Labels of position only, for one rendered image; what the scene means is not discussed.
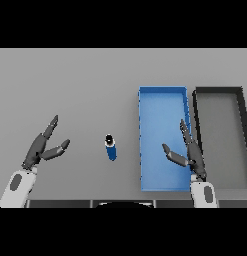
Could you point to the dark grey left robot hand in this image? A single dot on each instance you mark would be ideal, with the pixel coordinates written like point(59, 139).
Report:
point(37, 148)

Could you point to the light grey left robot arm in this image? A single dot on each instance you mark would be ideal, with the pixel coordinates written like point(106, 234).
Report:
point(17, 187)

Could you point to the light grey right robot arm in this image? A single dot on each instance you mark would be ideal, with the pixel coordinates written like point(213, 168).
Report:
point(203, 193)

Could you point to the dark grey bin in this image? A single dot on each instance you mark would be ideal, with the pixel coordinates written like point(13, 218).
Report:
point(225, 133)

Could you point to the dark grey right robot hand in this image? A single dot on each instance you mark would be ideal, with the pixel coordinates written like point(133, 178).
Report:
point(194, 155)

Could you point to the blue bin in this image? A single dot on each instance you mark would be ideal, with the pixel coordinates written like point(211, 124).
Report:
point(163, 138)

